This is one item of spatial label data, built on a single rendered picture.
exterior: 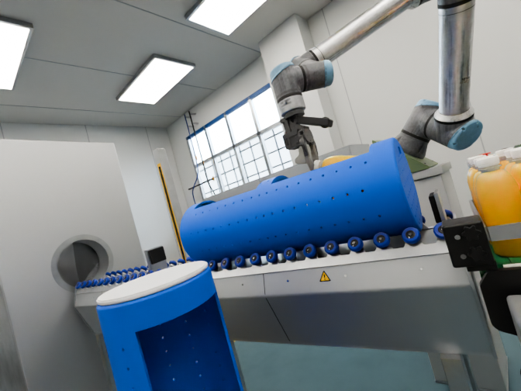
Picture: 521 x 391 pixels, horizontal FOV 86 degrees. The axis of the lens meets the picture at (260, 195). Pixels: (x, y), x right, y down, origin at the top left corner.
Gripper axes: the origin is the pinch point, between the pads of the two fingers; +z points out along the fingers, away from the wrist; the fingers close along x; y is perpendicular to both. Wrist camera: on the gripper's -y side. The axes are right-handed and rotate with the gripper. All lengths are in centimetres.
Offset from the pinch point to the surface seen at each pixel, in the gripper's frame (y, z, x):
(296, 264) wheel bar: 12.0, 29.6, 10.4
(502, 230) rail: -41, 26, 20
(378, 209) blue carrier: -18.4, 17.3, 12.6
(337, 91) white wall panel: 56, -109, -289
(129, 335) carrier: 27, 26, 60
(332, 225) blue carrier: -4.7, 19.0, 11.9
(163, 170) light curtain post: 115, -33, -31
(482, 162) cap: -42.0, 12.0, 14.0
